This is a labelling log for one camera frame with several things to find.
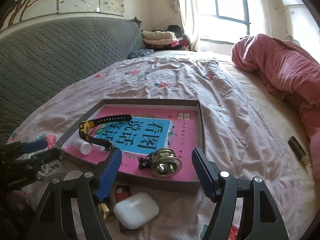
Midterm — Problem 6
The blue framed window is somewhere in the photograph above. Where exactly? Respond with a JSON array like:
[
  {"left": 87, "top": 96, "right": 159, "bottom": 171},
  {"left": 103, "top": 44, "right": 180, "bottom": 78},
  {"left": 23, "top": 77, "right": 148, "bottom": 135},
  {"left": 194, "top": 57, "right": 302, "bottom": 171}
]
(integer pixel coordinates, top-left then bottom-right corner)
[{"left": 198, "top": 0, "right": 251, "bottom": 43}]

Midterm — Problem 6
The pink blue children's book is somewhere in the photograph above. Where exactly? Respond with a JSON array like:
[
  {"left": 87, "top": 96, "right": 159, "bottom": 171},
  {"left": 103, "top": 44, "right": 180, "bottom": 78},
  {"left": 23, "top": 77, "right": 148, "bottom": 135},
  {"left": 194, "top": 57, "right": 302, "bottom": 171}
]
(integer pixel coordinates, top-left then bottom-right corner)
[{"left": 60, "top": 101, "right": 204, "bottom": 183}]

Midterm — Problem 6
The black binder clip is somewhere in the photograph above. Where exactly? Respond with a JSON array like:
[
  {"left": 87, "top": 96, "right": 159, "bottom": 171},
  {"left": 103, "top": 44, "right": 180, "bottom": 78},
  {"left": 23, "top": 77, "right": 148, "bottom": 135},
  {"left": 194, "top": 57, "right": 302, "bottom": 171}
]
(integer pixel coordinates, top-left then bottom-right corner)
[{"left": 138, "top": 155, "right": 153, "bottom": 170}]

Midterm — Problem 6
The grey quilted headboard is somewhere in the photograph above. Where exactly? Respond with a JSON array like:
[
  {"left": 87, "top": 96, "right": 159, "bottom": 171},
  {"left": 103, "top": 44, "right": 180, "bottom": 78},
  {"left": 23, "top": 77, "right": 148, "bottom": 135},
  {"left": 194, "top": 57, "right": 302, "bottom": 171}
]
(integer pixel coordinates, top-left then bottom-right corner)
[{"left": 1, "top": 17, "right": 144, "bottom": 144}]

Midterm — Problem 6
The pink rolled quilt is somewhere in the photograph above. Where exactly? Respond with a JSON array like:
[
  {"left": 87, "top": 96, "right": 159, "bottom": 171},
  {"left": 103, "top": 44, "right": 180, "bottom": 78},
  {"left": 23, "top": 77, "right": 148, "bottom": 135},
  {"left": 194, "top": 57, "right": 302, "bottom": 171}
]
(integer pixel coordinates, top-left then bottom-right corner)
[{"left": 232, "top": 34, "right": 319, "bottom": 180}]

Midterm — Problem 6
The white earbuds case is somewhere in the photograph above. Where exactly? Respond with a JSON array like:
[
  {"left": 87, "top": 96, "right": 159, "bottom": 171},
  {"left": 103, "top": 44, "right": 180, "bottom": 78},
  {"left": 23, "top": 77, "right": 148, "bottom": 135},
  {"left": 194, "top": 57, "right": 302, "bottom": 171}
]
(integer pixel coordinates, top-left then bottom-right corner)
[{"left": 113, "top": 192, "right": 159, "bottom": 230}]

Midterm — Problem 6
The brass pipe fitting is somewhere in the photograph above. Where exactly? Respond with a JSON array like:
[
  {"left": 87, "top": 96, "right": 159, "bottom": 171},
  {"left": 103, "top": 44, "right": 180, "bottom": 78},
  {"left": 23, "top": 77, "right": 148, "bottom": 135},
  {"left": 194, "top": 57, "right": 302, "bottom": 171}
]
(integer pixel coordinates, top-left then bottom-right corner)
[{"left": 149, "top": 147, "right": 182, "bottom": 179}]

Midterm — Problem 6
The white bottle cap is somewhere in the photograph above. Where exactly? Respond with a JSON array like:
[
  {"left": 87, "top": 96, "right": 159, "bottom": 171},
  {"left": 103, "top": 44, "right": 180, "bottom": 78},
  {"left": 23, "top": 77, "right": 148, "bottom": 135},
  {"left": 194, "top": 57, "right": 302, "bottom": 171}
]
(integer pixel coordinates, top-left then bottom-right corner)
[{"left": 63, "top": 170, "right": 83, "bottom": 181}]

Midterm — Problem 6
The white air conditioner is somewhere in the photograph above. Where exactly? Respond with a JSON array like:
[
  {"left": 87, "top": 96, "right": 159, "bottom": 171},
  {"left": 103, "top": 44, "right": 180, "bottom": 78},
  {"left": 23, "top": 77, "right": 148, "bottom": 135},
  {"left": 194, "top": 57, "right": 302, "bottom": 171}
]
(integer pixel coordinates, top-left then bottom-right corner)
[{"left": 282, "top": 0, "right": 304, "bottom": 7}]

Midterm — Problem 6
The black yellow wristwatch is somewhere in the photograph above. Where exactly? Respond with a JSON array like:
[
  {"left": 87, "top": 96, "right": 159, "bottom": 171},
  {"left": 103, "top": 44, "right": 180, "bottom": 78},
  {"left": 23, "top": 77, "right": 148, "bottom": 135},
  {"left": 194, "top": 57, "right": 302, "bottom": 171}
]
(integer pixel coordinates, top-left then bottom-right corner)
[{"left": 79, "top": 114, "right": 132, "bottom": 151}]

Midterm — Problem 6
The red lighter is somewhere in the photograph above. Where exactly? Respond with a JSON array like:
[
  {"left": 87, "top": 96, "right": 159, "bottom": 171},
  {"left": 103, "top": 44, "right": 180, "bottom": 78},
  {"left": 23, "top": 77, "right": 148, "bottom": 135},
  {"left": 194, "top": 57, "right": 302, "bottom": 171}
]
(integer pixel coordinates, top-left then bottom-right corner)
[{"left": 116, "top": 185, "right": 131, "bottom": 202}]

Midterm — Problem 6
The white pill bottle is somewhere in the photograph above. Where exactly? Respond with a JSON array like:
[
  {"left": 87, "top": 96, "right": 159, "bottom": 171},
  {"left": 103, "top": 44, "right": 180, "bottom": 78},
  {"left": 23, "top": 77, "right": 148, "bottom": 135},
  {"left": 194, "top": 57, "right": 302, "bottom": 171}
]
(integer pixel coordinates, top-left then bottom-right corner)
[{"left": 73, "top": 138, "right": 92, "bottom": 155}]

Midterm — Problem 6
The black gold lighter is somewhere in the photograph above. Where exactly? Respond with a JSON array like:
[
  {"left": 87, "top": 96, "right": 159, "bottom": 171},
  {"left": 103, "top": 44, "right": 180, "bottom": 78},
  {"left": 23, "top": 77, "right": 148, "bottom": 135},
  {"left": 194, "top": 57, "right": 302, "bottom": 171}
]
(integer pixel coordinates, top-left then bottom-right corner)
[{"left": 287, "top": 136, "right": 311, "bottom": 167}]

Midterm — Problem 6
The cream curtain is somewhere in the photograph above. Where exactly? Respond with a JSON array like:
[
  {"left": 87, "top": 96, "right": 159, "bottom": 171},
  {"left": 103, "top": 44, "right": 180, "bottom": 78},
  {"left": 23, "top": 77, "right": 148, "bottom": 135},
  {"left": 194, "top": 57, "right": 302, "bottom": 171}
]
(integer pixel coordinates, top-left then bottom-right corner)
[{"left": 171, "top": 0, "right": 200, "bottom": 51}]

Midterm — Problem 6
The stack of folded clothes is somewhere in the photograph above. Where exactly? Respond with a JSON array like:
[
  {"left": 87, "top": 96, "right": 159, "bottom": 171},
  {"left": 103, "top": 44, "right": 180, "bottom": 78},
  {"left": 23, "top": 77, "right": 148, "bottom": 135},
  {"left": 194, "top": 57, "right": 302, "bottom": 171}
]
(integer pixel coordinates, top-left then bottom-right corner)
[{"left": 141, "top": 25, "right": 191, "bottom": 51}]

